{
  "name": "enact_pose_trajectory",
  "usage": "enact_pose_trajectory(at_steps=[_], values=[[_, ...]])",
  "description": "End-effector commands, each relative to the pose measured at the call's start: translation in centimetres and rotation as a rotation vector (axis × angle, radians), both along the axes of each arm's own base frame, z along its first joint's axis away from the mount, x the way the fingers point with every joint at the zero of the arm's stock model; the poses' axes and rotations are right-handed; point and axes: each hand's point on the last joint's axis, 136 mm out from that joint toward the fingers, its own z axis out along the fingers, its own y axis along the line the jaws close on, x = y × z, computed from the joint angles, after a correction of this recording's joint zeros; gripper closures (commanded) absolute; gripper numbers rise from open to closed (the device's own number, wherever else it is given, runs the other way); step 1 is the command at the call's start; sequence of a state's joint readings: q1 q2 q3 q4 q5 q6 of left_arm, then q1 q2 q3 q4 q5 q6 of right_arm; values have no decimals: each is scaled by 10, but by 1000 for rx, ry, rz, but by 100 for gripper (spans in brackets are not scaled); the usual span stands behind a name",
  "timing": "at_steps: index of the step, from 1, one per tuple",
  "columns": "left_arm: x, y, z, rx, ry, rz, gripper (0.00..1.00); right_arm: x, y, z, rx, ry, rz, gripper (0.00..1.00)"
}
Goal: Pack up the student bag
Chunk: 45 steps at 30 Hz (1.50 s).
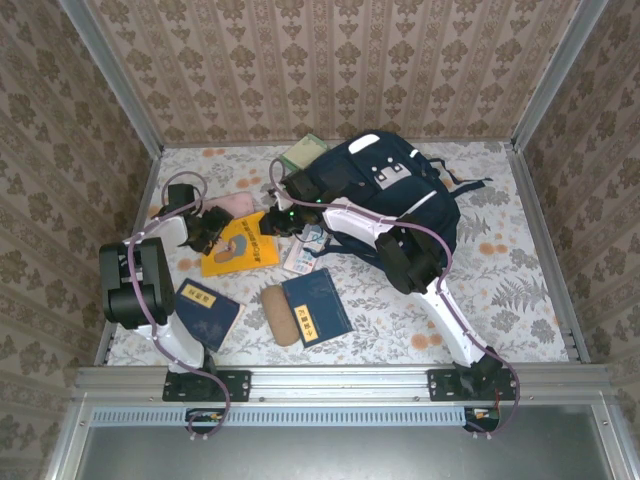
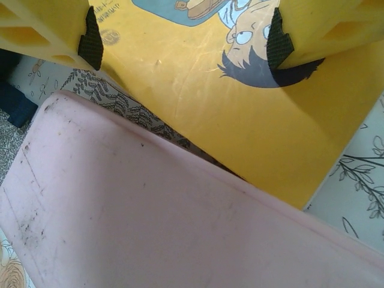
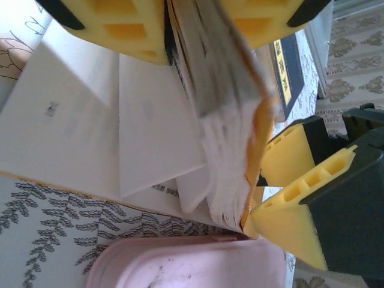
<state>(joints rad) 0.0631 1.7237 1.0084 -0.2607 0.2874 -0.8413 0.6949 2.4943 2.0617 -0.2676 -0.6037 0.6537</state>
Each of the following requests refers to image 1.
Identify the tan oval glasses case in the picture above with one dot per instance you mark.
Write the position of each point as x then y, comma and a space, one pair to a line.
279, 315

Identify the navy blue backpack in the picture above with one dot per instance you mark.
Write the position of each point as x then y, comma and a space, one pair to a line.
410, 200

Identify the green notebook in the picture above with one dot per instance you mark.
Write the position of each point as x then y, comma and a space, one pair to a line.
302, 152

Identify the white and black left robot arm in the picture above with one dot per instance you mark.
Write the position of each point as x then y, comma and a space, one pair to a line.
170, 230

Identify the clear plastic stationery bag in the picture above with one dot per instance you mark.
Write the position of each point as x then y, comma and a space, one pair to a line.
305, 257

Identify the pink pencil case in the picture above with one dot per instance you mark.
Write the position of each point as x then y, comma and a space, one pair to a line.
235, 202

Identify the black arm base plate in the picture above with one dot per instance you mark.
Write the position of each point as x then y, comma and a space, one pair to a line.
235, 385
445, 385

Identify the aluminium corner post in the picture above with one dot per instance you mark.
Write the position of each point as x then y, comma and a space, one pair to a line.
555, 80
115, 85

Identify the small navy book yellow label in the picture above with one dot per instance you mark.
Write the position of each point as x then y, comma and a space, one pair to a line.
210, 315

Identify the grey metal sheet panel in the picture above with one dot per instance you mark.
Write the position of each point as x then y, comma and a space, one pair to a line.
325, 455

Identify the large navy book yellow label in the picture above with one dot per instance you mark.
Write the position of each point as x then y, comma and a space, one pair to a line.
320, 305

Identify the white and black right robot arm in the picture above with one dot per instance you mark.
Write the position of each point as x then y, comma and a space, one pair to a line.
360, 225

